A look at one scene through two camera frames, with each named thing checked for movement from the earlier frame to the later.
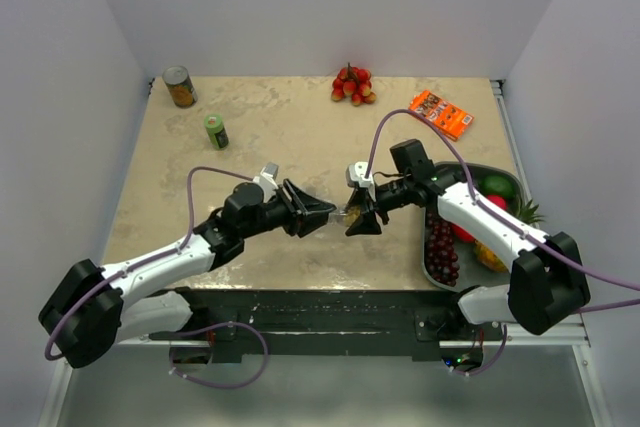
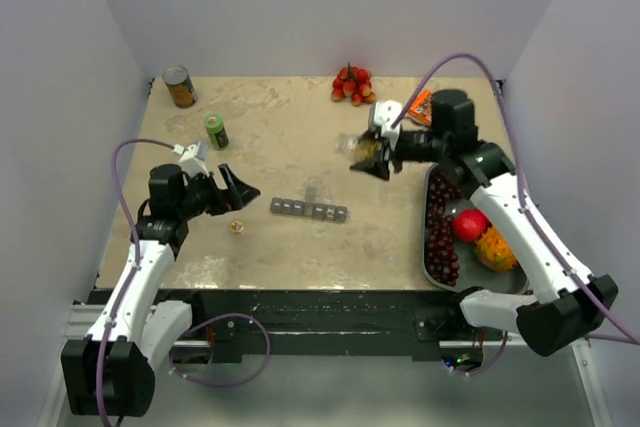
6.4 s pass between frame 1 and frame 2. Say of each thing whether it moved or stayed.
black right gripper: moved
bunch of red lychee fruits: stayed
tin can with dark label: stayed
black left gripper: moved
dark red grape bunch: stayed
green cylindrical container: stayed
